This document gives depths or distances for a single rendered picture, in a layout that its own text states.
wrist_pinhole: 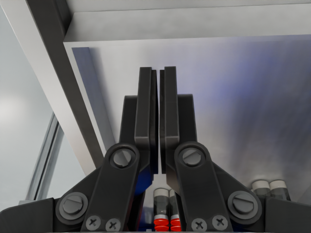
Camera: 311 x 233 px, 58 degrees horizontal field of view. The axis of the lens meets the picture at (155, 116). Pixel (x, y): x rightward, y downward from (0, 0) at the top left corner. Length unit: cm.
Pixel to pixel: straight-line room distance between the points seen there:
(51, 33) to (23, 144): 191
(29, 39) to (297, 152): 30
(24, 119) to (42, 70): 161
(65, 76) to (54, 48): 3
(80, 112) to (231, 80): 13
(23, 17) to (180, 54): 12
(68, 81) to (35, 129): 170
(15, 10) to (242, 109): 20
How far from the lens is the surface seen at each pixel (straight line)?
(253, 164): 37
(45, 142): 81
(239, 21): 19
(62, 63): 22
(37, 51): 25
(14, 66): 156
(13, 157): 230
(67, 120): 30
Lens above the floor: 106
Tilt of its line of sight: 40 degrees down
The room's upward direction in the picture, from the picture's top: 179 degrees counter-clockwise
